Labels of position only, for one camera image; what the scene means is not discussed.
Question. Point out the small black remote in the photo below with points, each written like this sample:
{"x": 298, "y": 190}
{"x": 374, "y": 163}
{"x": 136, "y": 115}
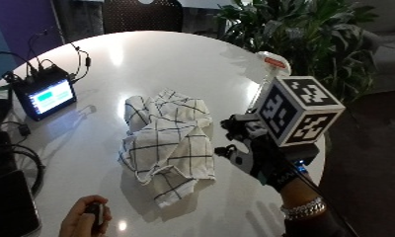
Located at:
{"x": 96, "y": 212}

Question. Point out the white cube with black markers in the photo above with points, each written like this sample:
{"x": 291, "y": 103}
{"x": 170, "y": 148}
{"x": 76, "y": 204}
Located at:
{"x": 294, "y": 112}

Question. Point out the white checked cloth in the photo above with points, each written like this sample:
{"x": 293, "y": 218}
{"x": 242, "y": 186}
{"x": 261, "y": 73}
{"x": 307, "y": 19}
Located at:
{"x": 172, "y": 144}

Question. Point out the black flat phone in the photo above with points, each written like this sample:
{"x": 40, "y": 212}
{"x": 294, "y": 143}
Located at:
{"x": 9, "y": 207}

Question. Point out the clear bottle with red label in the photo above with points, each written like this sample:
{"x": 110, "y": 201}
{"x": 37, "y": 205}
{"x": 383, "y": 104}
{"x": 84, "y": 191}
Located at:
{"x": 273, "y": 64}

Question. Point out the small black adapter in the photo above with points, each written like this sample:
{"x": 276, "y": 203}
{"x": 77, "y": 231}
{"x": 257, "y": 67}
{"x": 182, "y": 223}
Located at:
{"x": 25, "y": 129}

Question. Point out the green leafy plant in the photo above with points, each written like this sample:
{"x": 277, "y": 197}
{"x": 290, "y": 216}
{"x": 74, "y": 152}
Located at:
{"x": 294, "y": 36}

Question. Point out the small black display device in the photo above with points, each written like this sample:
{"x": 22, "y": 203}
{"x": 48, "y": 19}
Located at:
{"x": 46, "y": 95}

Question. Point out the grey sofa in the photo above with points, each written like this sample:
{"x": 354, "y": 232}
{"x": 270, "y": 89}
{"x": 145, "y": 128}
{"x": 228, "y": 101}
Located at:
{"x": 390, "y": 56}

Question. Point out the black perforated chair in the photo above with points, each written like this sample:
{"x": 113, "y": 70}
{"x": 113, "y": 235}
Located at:
{"x": 144, "y": 15}

